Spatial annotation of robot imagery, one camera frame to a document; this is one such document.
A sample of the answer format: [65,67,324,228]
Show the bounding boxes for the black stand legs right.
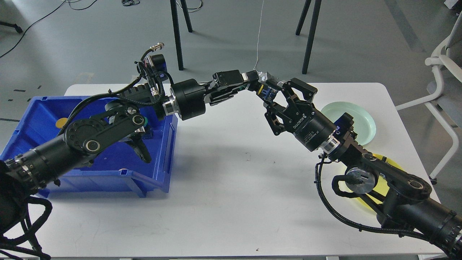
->
[295,0,322,74]

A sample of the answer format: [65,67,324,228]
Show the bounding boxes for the black stand legs left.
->
[170,0,193,71]

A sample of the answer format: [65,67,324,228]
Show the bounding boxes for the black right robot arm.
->
[256,78,462,260]

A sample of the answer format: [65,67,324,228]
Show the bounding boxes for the light green plate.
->
[321,101,376,145]

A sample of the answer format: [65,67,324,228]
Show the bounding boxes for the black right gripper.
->
[264,78,336,152]

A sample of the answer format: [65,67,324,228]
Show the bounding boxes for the white charger with cable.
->
[253,0,272,78]

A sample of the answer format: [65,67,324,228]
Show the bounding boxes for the yellow push button far left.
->
[55,117,68,129]

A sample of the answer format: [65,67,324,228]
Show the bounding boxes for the black stand legs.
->
[295,0,322,74]
[170,0,193,71]

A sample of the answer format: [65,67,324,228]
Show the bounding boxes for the yellow plate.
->
[339,153,404,215]

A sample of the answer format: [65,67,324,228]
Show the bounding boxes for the black floor cable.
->
[0,0,100,59]

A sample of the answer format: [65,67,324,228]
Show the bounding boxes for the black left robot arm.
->
[1,43,260,260]

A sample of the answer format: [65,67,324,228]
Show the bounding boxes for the white chair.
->
[395,15,462,185]

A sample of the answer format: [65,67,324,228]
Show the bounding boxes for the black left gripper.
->
[163,70,259,120]

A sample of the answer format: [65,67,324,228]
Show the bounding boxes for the blue plastic bin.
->
[1,96,178,198]

